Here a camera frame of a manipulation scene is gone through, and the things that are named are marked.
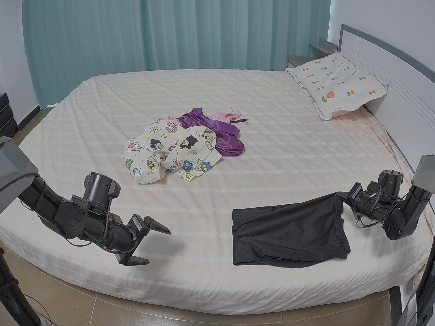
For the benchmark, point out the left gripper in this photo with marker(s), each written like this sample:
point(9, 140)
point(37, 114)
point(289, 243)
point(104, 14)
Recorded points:
point(122, 238)

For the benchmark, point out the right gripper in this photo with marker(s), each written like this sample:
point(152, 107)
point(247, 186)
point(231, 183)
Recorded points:
point(365, 204)

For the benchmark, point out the black T-shirt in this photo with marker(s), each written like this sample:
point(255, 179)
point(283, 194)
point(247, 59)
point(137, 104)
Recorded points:
point(289, 233)

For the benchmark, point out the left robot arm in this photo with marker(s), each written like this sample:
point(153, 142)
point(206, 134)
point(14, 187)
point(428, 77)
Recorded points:
point(61, 216)

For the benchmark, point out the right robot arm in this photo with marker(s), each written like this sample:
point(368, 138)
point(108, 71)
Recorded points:
point(407, 212)

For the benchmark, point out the bed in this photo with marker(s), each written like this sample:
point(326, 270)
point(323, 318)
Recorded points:
point(272, 148)

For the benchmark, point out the white printed pyjama garment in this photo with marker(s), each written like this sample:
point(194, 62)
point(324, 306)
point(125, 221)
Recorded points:
point(149, 155)

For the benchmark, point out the white printed pillow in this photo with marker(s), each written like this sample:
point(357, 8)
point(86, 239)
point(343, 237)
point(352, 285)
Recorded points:
point(336, 83)

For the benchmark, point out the purple garment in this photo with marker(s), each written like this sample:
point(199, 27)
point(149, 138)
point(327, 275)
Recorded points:
point(227, 141)

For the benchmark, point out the pink garment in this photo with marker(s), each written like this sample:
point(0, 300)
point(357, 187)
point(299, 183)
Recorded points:
point(226, 114)

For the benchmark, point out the grey bedside table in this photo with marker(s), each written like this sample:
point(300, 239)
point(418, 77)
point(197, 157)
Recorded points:
point(299, 59)

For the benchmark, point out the blue-green curtain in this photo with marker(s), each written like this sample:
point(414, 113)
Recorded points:
point(170, 25)

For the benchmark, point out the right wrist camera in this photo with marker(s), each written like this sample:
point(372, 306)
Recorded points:
point(373, 188)

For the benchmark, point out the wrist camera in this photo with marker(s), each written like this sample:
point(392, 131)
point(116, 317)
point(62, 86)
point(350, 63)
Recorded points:
point(115, 188)
point(373, 188)

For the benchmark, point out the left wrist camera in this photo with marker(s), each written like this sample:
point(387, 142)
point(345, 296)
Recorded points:
point(115, 188)

